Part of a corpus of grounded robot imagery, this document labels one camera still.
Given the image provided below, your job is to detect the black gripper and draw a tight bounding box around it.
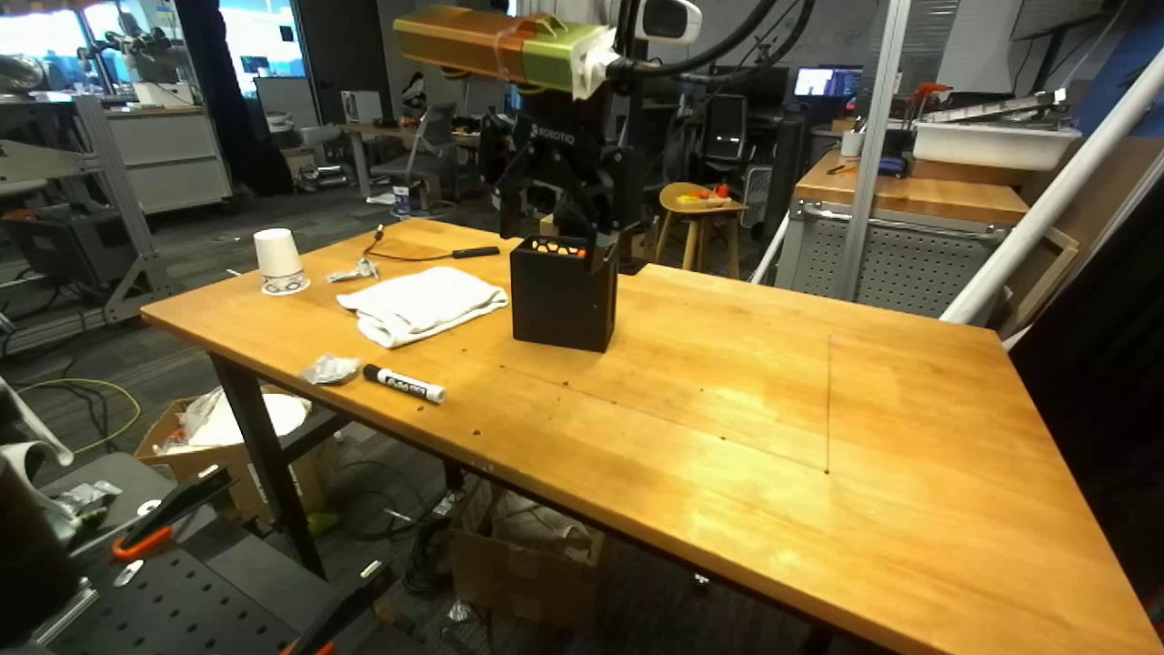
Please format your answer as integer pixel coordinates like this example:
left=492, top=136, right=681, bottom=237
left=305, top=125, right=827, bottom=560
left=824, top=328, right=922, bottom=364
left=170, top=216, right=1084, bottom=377
left=495, top=87, right=643, bottom=237

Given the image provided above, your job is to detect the black perforated metal box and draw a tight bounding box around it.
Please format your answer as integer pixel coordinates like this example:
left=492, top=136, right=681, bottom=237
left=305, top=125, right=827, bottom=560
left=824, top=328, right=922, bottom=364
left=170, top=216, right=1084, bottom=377
left=508, top=237, right=619, bottom=351

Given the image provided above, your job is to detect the white towel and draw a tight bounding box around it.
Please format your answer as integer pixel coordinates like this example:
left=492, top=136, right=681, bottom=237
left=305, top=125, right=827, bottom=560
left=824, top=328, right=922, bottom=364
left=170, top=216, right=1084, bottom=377
left=339, top=264, right=508, bottom=350

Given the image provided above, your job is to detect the cardboard box under table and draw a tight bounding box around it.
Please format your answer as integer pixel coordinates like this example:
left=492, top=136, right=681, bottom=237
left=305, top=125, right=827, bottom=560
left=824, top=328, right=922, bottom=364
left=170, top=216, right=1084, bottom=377
left=135, top=385, right=329, bottom=522

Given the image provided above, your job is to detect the round wooden stool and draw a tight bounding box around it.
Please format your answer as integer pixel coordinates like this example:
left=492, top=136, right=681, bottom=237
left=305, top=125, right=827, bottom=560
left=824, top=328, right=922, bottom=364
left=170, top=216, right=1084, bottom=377
left=655, top=180, right=744, bottom=269

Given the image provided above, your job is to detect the laptop screen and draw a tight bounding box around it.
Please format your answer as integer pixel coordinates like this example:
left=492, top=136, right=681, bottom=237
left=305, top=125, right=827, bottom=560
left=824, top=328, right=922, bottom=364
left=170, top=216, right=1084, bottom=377
left=795, top=66, right=863, bottom=102

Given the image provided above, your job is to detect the black white marker pen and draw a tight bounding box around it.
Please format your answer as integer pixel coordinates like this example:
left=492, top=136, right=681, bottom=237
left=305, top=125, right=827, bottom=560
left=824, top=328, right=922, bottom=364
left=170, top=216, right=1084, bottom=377
left=363, top=364, right=444, bottom=405

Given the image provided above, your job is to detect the wooden workbench with pegboard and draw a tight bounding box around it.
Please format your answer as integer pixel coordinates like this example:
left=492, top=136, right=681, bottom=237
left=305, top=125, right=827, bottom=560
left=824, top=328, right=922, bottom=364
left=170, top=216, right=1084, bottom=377
left=768, top=151, right=1025, bottom=316

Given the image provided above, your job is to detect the white plastic bin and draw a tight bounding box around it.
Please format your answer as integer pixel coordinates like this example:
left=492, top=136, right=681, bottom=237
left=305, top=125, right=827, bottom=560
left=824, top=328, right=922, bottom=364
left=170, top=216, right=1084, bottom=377
left=913, top=119, right=1080, bottom=170

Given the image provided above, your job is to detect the grey drawer cabinet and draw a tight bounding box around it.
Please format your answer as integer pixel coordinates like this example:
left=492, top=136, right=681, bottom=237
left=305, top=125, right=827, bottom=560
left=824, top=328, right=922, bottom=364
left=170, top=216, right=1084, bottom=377
left=106, top=110, right=232, bottom=216

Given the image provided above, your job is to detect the black cable with plug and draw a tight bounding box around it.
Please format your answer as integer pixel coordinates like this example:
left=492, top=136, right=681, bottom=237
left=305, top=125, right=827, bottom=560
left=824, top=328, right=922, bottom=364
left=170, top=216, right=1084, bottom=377
left=356, top=223, right=506, bottom=264

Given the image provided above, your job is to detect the white diagonal frame pole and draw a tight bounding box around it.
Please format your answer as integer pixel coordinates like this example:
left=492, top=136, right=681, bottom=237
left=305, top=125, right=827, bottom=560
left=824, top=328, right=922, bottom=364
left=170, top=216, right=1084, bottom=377
left=941, top=47, right=1164, bottom=322

